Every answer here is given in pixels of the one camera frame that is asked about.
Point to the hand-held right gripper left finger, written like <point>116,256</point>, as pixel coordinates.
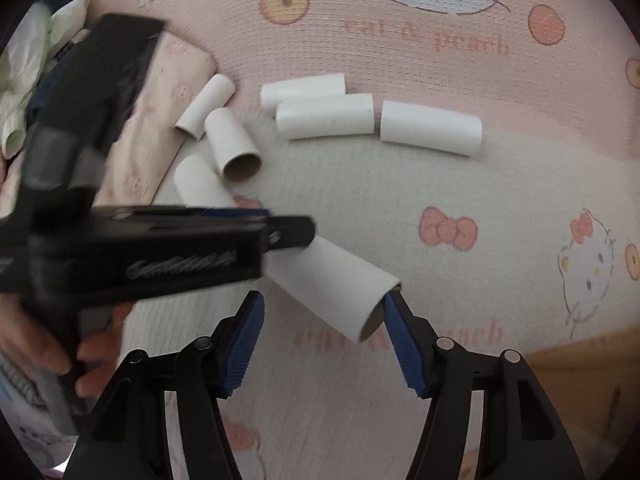
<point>247,340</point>

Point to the person's left hand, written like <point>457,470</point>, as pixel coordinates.
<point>100,355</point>

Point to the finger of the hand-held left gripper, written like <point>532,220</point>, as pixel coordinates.
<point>295,232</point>
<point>235,213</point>

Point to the dark blue cloth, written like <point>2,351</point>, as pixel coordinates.
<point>42,102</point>

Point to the pink flower pattern pillow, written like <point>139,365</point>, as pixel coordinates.
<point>170,90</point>

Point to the pink cat printed blanket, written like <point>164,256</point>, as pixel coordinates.
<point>350,200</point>

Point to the white printed cloth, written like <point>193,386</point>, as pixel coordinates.
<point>30,435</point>

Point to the white paper tube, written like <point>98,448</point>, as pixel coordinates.
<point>300,89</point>
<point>340,287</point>
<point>325,117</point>
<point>430,127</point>
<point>230,137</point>
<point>200,182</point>
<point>207,105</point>

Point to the cardboard box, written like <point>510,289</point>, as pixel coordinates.
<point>575,385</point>

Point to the white plastic bag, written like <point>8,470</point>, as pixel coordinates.
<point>30,45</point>

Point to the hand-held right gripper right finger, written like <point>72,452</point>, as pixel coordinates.
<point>402,345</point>

